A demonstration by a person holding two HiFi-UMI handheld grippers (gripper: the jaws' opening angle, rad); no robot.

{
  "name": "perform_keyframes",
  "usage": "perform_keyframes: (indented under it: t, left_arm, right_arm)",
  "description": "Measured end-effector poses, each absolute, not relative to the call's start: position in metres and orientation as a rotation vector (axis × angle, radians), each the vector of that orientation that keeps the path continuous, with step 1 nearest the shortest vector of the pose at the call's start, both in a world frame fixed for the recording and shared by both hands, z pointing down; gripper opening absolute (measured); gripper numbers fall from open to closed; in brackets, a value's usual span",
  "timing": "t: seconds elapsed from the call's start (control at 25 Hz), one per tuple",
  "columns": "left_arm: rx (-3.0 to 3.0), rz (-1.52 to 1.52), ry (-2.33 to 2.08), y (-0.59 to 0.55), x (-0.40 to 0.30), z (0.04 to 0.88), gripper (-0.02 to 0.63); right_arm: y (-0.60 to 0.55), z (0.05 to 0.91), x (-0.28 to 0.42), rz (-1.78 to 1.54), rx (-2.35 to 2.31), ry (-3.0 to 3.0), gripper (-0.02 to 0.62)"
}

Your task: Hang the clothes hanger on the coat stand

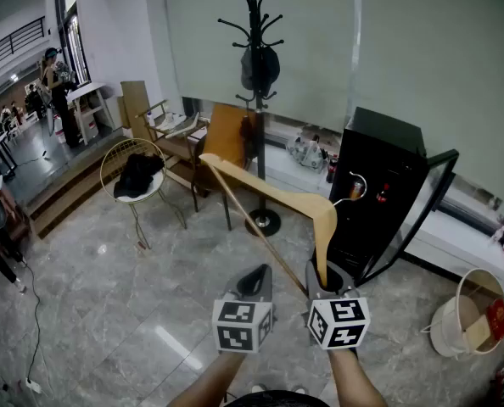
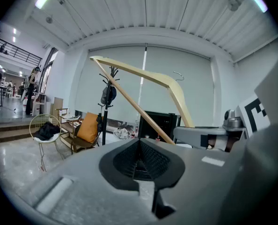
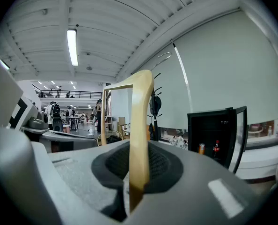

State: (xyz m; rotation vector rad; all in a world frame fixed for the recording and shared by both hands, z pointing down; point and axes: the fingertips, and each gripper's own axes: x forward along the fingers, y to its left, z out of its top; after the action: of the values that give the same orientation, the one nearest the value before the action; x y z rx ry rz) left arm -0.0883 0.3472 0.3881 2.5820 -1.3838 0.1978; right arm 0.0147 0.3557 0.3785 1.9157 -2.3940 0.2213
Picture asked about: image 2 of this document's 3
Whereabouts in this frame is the black garment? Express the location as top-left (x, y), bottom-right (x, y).
top-left (33, 121), bottom-right (61, 142)

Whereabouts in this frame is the grey cap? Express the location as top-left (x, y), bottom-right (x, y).
top-left (100, 86), bottom-right (110, 105)

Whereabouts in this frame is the grey roller blind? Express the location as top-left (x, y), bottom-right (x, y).
top-left (139, 46), bottom-right (215, 128)

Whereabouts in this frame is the wooden step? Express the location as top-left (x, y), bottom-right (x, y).
top-left (0, 120), bottom-right (39, 143)

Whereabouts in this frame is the black railing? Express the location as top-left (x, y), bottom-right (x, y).
top-left (0, 36), bottom-right (43, 65)

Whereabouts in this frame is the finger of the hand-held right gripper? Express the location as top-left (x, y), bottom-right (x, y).
top-left (173, 126), bottom-right (227, 151)

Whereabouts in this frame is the floral fabric bag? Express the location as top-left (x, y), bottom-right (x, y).
top-left (113, 127), bottom-right (132, 140)

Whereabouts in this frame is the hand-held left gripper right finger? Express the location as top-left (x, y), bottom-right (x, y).
top-left (133, 138), bottom-right (249, 225)

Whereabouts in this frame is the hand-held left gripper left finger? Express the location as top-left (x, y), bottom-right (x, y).
top-left (14, 138), bottom-right (159, 225)

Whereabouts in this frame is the white table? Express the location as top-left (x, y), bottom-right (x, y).
top-left (32, 91), bottom-right (47, 117)

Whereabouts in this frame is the black open case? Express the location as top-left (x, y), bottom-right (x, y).
top-left (138, 111), bottom-right (182, 143)

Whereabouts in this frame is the wooden side table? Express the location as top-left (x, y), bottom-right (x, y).
top-left (56, 108), bottom-right (83, 147)

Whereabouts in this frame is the black coat rack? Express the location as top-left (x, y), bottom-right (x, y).
top-left (97, 66), bottom-right (121, 146)

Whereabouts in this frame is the cardboard sheet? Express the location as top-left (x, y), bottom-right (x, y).
top-left (50, 97), bottom-right (64, 124)

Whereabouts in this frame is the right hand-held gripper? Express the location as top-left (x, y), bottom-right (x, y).
top-left (224, 52), bottom-right (278, 154)

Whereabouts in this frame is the grey fisheye camera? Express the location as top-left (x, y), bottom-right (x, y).
top-left (223, 109), bottom-right (244, 128)

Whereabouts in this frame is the wooden hanger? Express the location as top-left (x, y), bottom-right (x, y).
top-left (89, 56), bottom-right (196, 145)

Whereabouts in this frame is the brown round chair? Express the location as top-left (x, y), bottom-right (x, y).
top-left (70, 123), bottom-right (100, 155)

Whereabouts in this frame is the gold wire chair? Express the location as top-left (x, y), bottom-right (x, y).
top-left (29, 113), bottom-right (65, 172)

